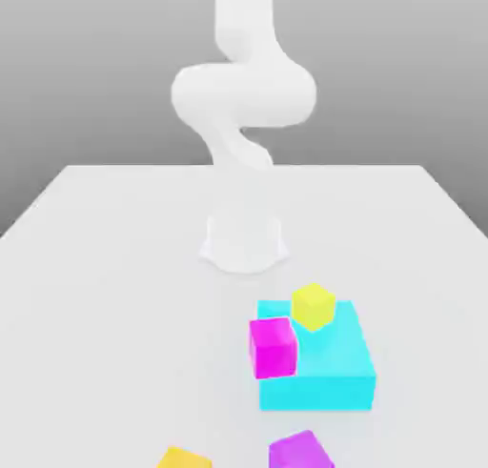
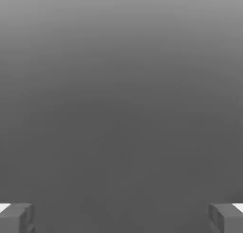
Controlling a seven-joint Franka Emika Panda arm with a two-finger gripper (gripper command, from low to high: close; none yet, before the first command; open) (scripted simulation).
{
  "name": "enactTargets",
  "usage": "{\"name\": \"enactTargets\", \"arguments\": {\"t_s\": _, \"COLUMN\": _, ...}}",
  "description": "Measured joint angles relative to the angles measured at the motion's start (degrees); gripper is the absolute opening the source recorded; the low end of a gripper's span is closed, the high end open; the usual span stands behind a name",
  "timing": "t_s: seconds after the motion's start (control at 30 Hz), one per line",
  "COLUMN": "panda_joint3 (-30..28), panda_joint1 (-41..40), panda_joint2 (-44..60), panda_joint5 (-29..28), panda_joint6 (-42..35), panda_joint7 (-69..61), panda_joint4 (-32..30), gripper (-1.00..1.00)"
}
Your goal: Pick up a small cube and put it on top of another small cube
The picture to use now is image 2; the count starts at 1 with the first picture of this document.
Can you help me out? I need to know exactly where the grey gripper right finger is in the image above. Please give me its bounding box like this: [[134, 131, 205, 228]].
[[207, 202, 243, 233]]

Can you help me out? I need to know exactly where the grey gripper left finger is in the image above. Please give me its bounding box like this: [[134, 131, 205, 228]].
[[0, 202, 36, 233]]

